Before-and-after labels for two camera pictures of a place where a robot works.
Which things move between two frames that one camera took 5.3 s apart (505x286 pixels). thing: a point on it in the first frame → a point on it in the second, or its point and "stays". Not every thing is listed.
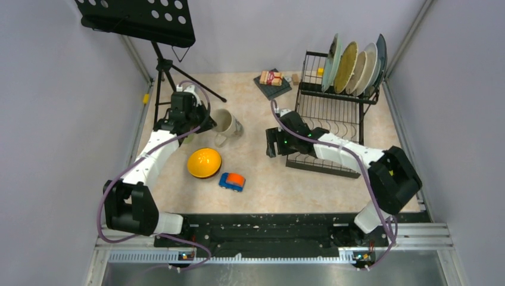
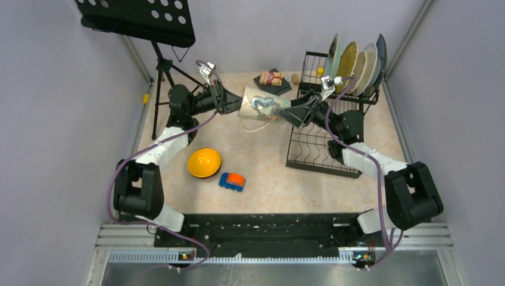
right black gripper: (274, 135) → (301, 109)
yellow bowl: (204, 162) stays
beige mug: (228, 126) → (255, 105)
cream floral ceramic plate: (358, 74) stays
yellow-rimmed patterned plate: (345, 67) stays
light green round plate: (332, 63) stays
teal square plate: (382, 56) stays
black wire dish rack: (324, 109) stays
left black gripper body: (197, 115) → (206, 101)
